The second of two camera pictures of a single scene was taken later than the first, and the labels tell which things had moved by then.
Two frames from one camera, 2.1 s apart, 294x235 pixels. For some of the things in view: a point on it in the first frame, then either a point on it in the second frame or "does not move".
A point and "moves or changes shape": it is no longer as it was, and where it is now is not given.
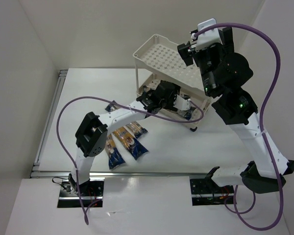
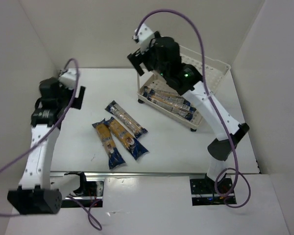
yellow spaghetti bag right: [130, 143] does not move
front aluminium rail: [67, 175] does not move
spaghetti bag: [146, 85] moves or changes shape
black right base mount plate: [207, 186] does not move
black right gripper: [201, 52] -> [137, 61]
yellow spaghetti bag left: [114, 158] does not move
